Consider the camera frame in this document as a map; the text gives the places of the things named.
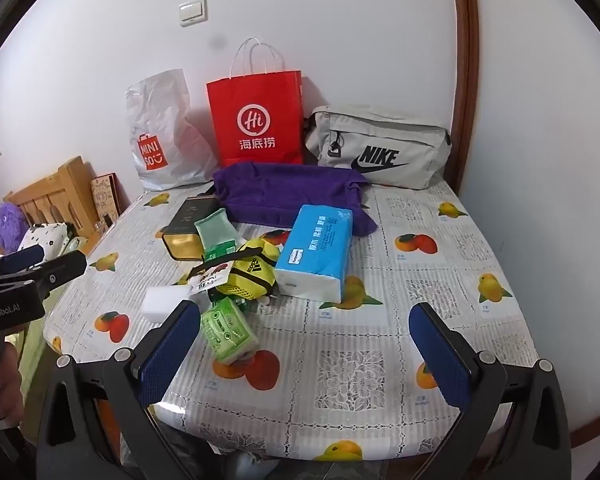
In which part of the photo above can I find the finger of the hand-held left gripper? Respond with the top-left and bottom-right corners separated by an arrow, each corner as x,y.
0,244 -> 46,283
27,251 -> 88,303

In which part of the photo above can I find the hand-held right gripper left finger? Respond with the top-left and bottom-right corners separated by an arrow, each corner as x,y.
36,300 -> 203,480

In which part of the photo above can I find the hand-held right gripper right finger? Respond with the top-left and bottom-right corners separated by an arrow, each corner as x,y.
409,301 -> 573,480

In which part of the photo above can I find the white sponge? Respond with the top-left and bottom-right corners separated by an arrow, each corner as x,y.
140,285 -> 195,321

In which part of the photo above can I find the green wet wipe packet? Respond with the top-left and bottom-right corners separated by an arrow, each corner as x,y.
200,296 -> 259,366

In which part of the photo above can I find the white red snack packet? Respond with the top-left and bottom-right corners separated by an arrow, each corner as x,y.
187,262 -> 233,297

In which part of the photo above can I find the black strap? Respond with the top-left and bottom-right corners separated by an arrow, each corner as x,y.
187,254 -> 238,281

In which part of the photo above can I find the yellow black striped fabric pouch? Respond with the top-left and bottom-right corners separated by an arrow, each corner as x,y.
210,237 -> 283,306

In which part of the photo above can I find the mint white glove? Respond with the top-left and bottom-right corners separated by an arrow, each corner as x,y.
194,208 -> 238,261

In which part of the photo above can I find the person's left hand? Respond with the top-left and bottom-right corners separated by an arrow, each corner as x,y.
0,345 -> 26,428

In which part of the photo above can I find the white dotted pillow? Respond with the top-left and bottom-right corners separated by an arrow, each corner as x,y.
17,222 -> 78,256

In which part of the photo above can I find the purple plush toy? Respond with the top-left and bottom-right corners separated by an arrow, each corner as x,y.
0,202 -> 30,253

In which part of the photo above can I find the light green bedsheet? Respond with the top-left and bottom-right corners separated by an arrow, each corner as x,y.
17,305 -> 56,396

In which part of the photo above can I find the fruit print tablecloth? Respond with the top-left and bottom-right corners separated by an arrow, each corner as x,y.
42,180 -> 540,463

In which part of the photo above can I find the brown patterned box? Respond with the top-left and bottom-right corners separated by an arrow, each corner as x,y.
91,172 -> 121,228

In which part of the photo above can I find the dark green tin box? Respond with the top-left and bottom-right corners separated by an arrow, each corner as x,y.
160,195 -> 221,263

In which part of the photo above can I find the blue tissue pack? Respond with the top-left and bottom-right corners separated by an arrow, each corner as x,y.
274,204 -> 355,305

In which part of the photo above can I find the white plastic shopping bag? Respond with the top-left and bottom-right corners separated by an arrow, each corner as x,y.
125,69 -> 219,192

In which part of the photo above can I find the purple towel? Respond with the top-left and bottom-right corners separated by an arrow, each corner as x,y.
212,162 -> 379,237

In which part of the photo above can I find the grey waist bag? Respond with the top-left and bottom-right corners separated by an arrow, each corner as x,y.
304,104 -> 453,191

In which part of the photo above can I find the red paper bag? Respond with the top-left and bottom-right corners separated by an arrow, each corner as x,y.
206,36 -> 305,168

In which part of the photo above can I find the white wall switch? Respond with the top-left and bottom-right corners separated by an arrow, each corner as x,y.
178,0 -> 207,27

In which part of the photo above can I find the wooden door frame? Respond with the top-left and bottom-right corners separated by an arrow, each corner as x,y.
447,0 -> 483,196

